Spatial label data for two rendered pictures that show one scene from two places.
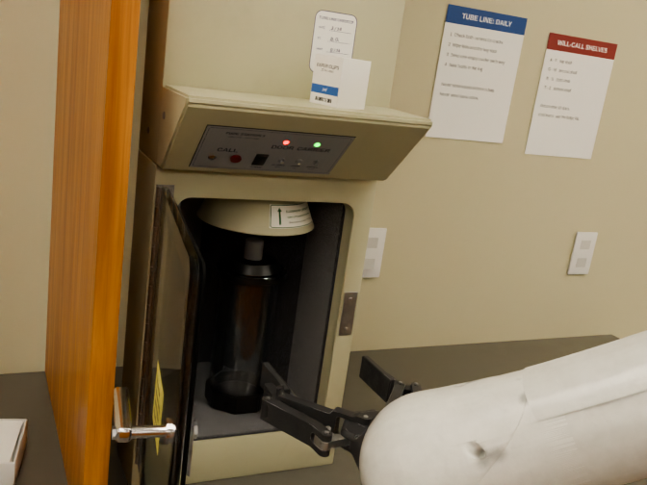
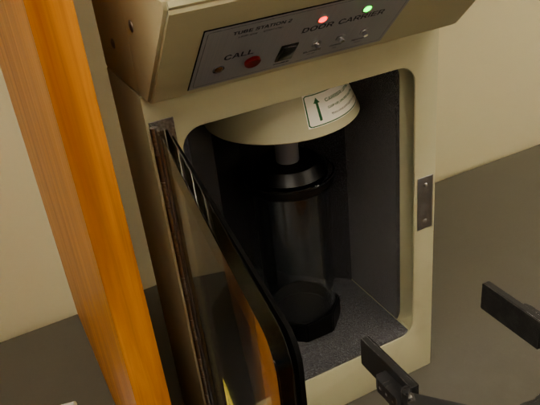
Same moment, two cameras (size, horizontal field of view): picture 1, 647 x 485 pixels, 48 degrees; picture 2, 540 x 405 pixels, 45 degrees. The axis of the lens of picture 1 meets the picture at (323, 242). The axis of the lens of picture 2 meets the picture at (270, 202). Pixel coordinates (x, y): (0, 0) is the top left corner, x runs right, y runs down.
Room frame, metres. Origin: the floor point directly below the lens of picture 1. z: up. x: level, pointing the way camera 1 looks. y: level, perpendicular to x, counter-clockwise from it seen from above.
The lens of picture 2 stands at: (0.37, 0.09, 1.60)
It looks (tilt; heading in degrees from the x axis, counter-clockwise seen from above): 29 degrees down; 3
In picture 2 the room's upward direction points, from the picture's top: 7 degrees counter-clockwise
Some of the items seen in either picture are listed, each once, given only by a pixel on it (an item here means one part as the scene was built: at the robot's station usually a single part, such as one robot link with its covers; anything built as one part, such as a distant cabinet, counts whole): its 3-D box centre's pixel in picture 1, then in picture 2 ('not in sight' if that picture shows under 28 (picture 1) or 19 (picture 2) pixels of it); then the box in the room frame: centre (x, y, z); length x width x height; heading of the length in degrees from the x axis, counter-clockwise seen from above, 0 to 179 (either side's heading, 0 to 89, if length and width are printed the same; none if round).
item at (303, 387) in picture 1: (229, 291); (267, 203); (1.08, 0.13, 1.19); 0.26 x 0.24 x 0.35; 117
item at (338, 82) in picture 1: (340, 82); not in sight; (0.94, 0.01, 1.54); 0.05 x 0.05 x 0.06; 46
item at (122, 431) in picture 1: (139, 414); not in sight; (0.66, 0.16, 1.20); 0.10 x 0.05 x 0.03; 19
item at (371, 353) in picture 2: (274, 387); (388, 373); (0.77, 0.03, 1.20); 0.07 x 0.01 x 0.03; 27
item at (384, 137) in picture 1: (296, 141); (333, 11); (0.92, 0.05, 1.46); 0.32 x 0.11 x 0.10; 117
